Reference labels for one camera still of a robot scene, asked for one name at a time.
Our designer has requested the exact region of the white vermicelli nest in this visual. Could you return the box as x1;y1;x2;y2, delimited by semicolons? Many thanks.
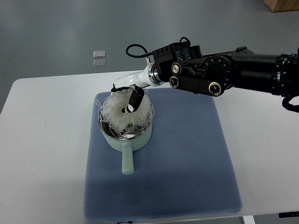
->
96;89;155;139

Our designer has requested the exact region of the blue textured mat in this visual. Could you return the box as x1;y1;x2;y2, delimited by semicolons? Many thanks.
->
84;88;242;223

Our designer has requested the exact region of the mint green steel pot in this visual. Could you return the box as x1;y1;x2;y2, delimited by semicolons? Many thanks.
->
98;116;152;175

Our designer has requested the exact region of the wooden box corner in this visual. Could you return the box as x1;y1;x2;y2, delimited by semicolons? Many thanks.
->
263;0;299;12

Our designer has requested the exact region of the white table leg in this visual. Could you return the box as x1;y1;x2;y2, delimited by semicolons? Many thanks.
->
242;216;256;224

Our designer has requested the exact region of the upper floor metal plate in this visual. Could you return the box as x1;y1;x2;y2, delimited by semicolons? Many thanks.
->
93;50;106;58

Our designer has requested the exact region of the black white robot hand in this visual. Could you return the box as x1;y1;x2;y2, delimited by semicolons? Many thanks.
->
111;63;163;113

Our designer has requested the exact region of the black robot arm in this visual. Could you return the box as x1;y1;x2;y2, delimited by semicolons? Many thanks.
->
152;42;299;112

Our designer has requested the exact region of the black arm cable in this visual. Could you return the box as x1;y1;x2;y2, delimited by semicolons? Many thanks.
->
125;44;155;59

